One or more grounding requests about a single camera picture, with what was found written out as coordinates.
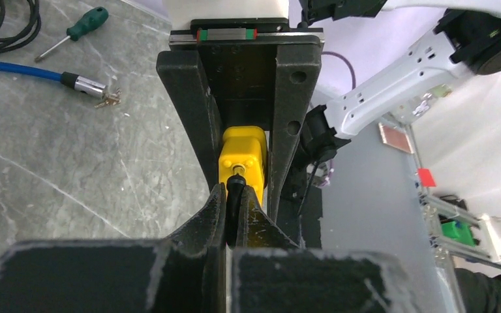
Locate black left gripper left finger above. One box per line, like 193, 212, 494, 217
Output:
0, 184, 226, 312

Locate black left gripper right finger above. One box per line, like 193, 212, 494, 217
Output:
230, 186, 419, 312

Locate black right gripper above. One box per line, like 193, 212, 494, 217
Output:
156, 18, 346, 222

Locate yellow padlock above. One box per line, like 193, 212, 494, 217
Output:
219, 126, 267, 247

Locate small keys of blue lock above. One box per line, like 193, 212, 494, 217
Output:
94, 88, 122, 109

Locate blue cable lock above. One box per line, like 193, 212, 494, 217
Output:
0, 62, 108, 99

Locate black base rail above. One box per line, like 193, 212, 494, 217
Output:
277, 168, 323, 248

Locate green handled screwdriver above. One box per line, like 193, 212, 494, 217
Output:
34, 7, 109, 63

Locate aluminium extrusion frame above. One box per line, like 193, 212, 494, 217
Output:
388, 112, 501, 273

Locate black coiled cable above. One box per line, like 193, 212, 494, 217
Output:
0, 0, 42, 56

